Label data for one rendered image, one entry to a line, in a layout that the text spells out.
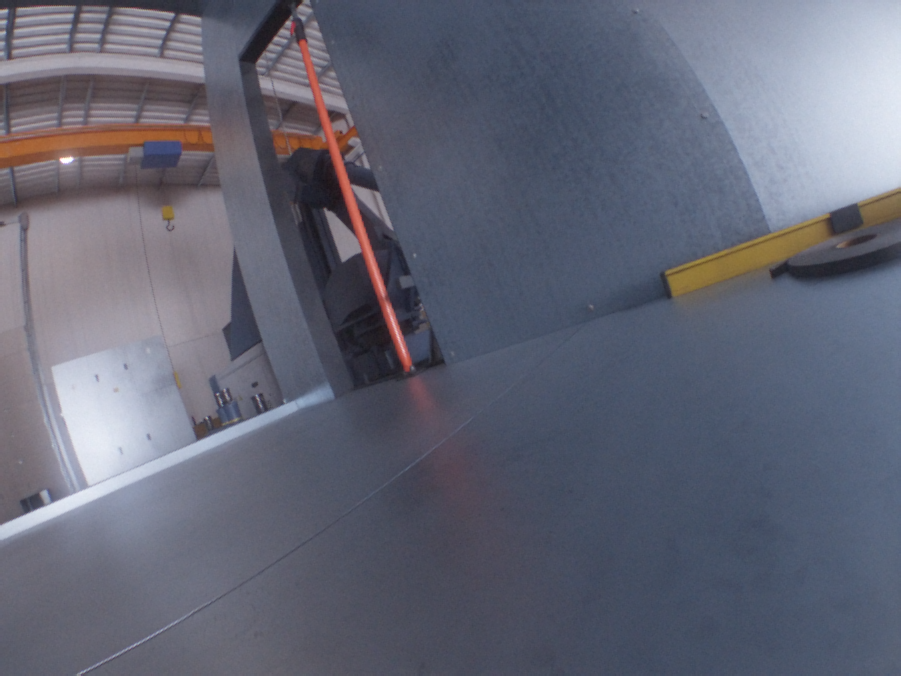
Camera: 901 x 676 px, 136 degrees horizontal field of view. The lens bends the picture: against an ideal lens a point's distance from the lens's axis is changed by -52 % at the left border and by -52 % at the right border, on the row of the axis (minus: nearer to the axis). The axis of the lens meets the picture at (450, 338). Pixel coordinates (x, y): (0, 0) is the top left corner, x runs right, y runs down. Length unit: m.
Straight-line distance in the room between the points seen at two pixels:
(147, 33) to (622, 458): 9.45
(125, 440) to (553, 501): 6.47
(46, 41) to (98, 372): 6.56
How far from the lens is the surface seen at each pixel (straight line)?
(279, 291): 1.59
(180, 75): 9.37
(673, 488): 0.17
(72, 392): 6.67
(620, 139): 0.84
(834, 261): 0.50
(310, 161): 2.58
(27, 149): 9.42
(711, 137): 0.84
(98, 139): 9.43
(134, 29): 9.39
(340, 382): 1.47
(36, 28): 9.41
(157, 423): 6.62
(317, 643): 0.17
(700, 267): 0.75
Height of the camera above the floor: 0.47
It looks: 2 degrees down
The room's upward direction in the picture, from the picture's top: 21 degrees counter-clockwise
